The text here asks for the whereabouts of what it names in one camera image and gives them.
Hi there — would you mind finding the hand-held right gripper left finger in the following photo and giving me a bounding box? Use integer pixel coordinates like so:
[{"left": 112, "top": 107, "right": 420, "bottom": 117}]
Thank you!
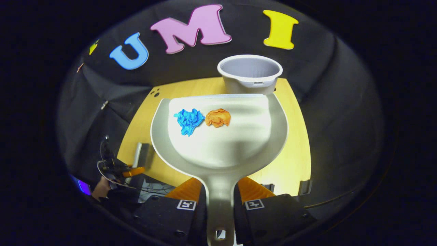
[{"left": 133, "top": 177, "right": 208, "bottom": 246}]

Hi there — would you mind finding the grey plastic dustpan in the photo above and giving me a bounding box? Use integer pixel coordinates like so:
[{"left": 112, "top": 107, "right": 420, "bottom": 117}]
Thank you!
[{"left": 150, "top": 94, "right": 289, "bottom": 246}]

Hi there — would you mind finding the white ribbed garbage bin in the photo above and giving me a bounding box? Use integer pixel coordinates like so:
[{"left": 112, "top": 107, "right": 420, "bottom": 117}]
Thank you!
[{"left": 217, "top": 55, "right": 283, "bottom": 95}]

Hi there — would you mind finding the small grey broom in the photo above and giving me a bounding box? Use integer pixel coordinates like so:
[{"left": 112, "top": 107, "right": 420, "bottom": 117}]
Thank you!
[{"left": 131, "top": 142, "right": 151, "bottom": 169}]

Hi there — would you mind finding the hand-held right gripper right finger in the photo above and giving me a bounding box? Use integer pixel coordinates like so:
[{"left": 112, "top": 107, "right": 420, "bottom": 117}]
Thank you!
[{"left": 234, "top": 177, "right": 316, "bottom": 245}]

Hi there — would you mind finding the black backdrop cloth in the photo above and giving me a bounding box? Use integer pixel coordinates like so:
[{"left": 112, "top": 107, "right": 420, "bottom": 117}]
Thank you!
[{"left": 56, "top": 0, "right": 384, "bottom": 219}]

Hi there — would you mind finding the blue paper trash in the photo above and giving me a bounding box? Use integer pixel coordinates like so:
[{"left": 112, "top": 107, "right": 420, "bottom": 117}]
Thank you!
[{"left": 174, "top": 109, "right": 206, "bottom": 137}]

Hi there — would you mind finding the orange paper trash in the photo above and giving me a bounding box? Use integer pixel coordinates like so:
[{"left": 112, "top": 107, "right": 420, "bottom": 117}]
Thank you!
[{"left": 205, "top": 108, "right": 231, "bottom": 128}]

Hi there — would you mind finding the dark metal desk bracket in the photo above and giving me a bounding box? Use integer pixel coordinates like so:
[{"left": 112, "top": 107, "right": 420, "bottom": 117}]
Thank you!
[{"left": 299, "top": 179, "right": 313, "bottom": 196}]

